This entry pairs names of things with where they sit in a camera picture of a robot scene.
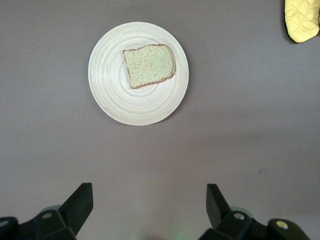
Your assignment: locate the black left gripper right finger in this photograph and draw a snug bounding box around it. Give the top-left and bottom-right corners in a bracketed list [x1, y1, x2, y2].
[199, 183, 312, 240]

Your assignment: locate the yellow quilted oven mitt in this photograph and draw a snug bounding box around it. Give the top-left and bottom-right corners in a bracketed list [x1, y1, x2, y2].
[283, 0, 320, 44]

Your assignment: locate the round light wooden plate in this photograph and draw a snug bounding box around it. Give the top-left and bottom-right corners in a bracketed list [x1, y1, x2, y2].
[87, 21, 190, 126]

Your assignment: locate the brown table cover mat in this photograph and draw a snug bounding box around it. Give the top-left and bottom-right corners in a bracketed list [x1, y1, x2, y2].
[0, 0, 320, 240]

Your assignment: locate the slice of brown bread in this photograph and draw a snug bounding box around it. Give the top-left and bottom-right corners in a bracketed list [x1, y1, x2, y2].
[122, 43, 176, 90]

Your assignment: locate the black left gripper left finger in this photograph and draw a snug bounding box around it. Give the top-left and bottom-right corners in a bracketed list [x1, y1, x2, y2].
[0, 182, 95, 240]

